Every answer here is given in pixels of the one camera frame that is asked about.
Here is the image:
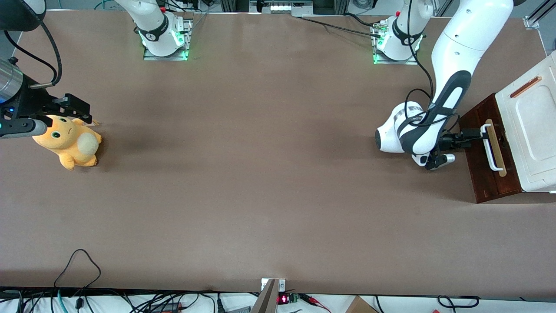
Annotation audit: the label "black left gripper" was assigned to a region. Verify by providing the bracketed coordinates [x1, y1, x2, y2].
[434, 128, 485, 154]

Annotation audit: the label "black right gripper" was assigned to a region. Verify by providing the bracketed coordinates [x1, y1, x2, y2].
[8, 78, 93, 125]

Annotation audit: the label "white drawer handle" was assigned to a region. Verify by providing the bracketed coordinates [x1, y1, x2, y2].
[480, 123, 504, 171]

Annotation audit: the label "orange plush toy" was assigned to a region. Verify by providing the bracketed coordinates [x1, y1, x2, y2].
[32, 115, 103, 171]

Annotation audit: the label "brown cardboard box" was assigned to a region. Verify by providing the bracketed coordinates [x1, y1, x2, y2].
[345, 296, 379, 313]

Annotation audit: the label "red clip leads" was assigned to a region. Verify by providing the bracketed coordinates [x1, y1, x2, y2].
[299, 294, 331, 313]

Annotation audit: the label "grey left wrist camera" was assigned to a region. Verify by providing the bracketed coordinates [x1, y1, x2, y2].
[425, 153, 456, 170]

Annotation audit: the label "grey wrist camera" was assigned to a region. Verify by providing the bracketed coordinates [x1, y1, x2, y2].
[425, 153, 456, 170]
[0, 118, 48, 140]

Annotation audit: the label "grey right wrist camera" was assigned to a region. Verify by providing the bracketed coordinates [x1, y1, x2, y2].
[0, 118, 48, 140]

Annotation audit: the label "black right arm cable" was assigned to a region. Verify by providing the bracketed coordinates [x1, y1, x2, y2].
[3, 20, 63, 89]

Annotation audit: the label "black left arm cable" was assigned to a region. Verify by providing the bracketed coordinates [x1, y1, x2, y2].
[405, 0, 461, 140]

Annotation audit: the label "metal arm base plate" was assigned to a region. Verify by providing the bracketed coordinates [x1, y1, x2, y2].
[143, 18, 193, 62]
[372, 23, 419, 66]

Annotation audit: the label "aluminium frame profile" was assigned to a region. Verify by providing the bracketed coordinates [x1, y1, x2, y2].
[523, 0, 556, 30]

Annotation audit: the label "black looped cable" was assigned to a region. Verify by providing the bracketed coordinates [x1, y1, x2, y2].
[54, 249, 102, 291]

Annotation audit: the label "black cable coil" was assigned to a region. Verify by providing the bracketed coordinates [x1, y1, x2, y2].
[437, 295, 481, 309]

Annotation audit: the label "black cable to arm base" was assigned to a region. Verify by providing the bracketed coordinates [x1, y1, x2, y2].
[299, 13, 385, 38]

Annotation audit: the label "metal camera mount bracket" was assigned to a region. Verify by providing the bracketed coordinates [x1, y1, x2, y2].
[251, 278, 286, 313]

